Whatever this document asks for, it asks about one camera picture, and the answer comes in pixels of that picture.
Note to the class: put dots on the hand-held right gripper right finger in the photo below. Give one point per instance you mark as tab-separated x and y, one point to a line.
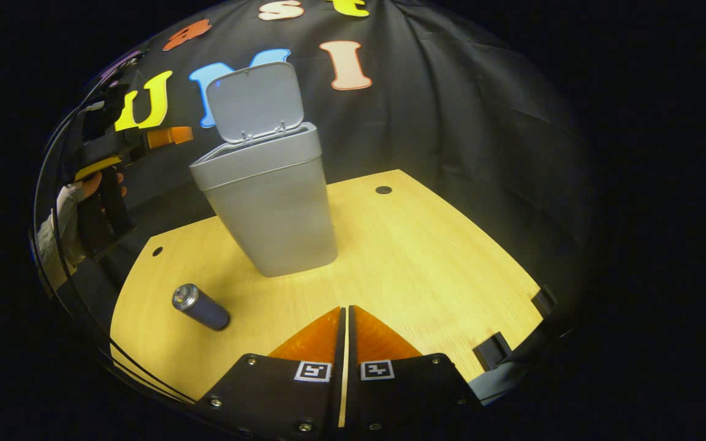
408	398

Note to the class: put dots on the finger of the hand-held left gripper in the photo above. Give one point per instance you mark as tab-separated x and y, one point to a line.
169	136

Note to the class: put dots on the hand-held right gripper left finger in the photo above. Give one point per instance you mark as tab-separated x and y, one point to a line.
279	398

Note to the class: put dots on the silver blue pop can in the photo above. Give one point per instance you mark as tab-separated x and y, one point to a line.
203	308

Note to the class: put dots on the white desktop garbage bin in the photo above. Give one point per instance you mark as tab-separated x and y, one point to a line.
273	208

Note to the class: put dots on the black backdrop cloth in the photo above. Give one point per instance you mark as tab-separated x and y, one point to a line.
451	122

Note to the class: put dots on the black desk edge bracket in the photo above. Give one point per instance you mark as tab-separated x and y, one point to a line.
493	350
544	300

